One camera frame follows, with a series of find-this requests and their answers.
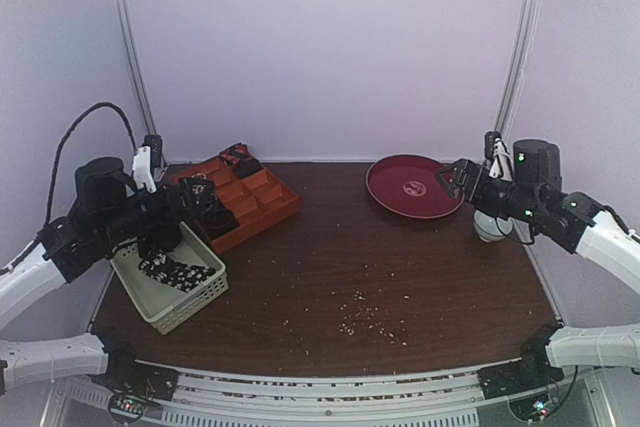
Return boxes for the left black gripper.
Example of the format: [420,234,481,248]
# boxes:
[97,175,213,248]

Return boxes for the black white floral tie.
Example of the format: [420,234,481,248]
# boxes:
[138,250,216,292]

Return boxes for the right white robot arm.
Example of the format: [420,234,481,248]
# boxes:
[435,132,639,389]

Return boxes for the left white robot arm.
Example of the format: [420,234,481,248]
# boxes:
[1,157,217,397]

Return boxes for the dark rolled tie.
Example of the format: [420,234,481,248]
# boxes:
[200,209,239,239]

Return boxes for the red round plate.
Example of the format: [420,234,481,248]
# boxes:
[365,154,463,220]

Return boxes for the black tie in basket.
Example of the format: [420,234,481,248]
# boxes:
[137,224,182,257]

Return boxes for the orange compartment tray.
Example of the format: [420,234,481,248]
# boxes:
[169,157,300,254]

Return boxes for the small celadon bowl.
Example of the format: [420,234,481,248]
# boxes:
[473,210,513,243]

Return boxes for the pale green perforated basket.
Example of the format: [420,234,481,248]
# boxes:
[110,223,229,335]

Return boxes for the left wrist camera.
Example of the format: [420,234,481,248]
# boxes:
[132,134,163,194]

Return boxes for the right aluminium frame post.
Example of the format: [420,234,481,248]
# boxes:
[494,0,540,138]

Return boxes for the aluminium frame post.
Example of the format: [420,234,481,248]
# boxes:
[114,0,159,135]
[494,0,540,138]

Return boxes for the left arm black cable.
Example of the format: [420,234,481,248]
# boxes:
[37,101,139,248]

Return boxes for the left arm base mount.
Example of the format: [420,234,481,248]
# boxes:
[89,328,179,408]

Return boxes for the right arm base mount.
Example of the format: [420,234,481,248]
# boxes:
[477,324,565,423]

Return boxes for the front aluminium rail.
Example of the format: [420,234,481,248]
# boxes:
[49,364,601,427]

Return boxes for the left aluminium frame post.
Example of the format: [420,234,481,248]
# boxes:
[114,0,159,135]

